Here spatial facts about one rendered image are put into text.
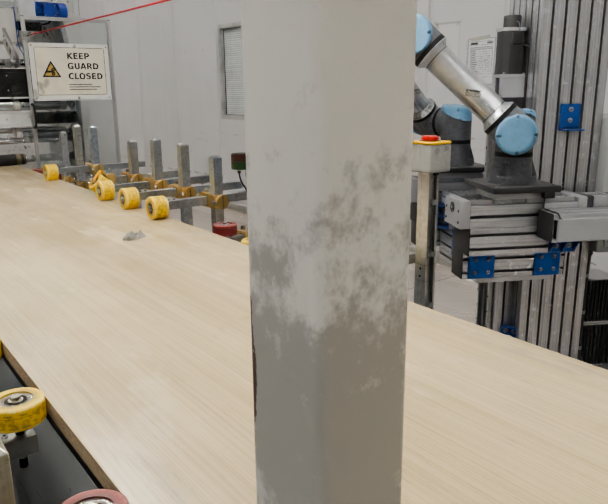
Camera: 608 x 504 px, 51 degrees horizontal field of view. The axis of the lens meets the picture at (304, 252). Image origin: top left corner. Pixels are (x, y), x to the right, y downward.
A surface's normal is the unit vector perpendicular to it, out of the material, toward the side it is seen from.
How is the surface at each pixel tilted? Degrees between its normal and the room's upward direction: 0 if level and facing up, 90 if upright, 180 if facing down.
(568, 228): 90
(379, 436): 90
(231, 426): 0
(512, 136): 95
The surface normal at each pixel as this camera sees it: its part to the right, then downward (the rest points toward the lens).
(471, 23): -0.78, 0.16
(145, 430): -0.01, -0.97
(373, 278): 0.60, 0.19
